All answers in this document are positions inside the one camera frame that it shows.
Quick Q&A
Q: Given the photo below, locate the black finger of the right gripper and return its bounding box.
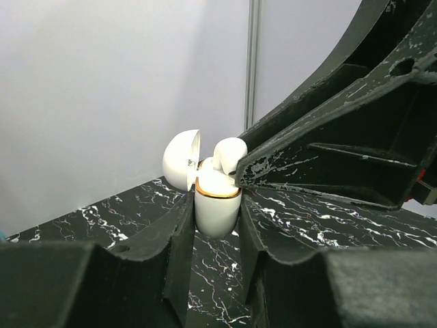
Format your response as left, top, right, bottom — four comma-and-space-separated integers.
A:
236, 44, 436, 210
240, 0, 429, 150

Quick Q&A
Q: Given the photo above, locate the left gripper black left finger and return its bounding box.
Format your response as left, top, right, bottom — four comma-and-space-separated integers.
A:
1, 193, 195, 327

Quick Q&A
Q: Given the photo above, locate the white earbud charging case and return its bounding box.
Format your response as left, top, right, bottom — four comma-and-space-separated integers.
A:
162, 129, 242, 238

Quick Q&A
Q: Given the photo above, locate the white earbud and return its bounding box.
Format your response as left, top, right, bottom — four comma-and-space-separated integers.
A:
212, 137, 248, 175

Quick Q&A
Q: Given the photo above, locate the black marbled table mat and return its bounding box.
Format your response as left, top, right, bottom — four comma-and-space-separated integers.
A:
8, 178, 436, 327

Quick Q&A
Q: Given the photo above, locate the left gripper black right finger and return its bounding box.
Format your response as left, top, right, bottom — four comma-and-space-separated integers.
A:
238, 195, 436, 327

